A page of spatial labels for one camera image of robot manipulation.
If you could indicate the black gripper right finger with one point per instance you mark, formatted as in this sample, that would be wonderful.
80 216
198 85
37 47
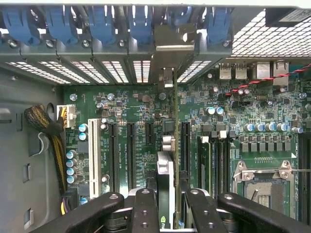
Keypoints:
201 211

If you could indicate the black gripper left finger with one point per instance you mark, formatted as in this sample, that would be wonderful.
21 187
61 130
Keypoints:
144 211

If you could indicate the black long expansion slot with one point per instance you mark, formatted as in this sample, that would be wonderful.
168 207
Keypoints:
113 155
131 155
185 153

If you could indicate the CPU socket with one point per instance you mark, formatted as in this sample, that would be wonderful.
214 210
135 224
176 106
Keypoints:
262 194

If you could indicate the silver socket cover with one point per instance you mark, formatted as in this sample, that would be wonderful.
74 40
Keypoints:
262 173

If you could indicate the white expansion slot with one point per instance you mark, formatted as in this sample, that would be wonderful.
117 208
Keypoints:
94 157

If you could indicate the black short expansion slot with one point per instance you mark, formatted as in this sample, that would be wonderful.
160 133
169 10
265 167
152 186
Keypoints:
149 133

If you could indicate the green motherboard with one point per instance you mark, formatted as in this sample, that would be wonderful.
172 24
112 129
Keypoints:
136 106

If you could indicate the thin socket locking lever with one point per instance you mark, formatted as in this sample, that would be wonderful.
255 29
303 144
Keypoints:
301 171

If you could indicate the open grey PC case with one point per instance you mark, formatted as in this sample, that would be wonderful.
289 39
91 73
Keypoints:
24 85

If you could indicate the blue card retention clip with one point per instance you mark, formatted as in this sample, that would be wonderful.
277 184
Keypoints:
141 24
182 17
19 24
100 24
218 26
60 24

